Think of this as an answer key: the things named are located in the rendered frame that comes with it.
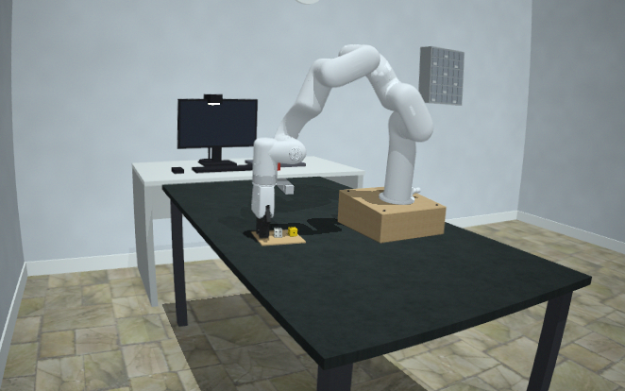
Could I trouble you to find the beige square mat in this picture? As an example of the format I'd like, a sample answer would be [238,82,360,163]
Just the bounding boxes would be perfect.
[251,229,306,246]

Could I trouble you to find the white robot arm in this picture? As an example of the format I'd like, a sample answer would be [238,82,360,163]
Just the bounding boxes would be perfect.
[252,44,433,205]

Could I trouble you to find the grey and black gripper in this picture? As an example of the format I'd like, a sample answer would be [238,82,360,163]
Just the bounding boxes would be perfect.
[251,182,276,238]

